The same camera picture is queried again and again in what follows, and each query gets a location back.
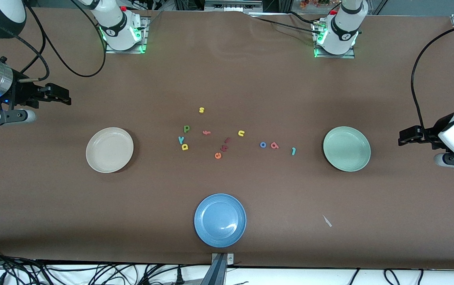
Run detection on green plate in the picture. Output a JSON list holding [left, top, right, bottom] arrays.
[[323, 126, 371, 172]]

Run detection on beige plate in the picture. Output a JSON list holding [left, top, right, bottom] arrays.
[[85, 127, 134, 173]]

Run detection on orange flower decoration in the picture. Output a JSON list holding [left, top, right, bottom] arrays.
[[299, 0, 331, 9]]

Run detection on brown table cover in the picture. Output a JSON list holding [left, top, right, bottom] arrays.
[[0, 7, 454, 270]]

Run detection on grey metal box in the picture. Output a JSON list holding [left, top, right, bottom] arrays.
[[204, 0, 264, 12]]

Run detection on blue plate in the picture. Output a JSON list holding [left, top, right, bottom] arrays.
[[194, 193, 247, 248]]

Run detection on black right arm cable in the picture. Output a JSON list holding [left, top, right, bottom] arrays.
[[17, 0, 107, 82]]

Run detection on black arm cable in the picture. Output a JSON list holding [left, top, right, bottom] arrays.
[[410, 23, 454, 129], [17, 0, 107, 82]]

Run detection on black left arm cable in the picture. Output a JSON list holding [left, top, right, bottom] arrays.
[[410, 23, 454, 129]]

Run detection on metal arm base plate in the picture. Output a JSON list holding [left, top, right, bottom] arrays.
[[104, 17, 149, 55], [313, 22, 356, 59]]

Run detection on black cable on table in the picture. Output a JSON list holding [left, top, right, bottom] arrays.
[[251, 11, 324, 36]]

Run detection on black tangled cable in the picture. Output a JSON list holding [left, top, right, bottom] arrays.
[[0, 245, 211, 285]]

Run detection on silver clamp bracket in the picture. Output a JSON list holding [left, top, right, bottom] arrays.
[[211, 253, 235, 266]]

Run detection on black mount pole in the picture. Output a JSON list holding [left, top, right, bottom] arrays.
[[200, 253, 228, 285]]

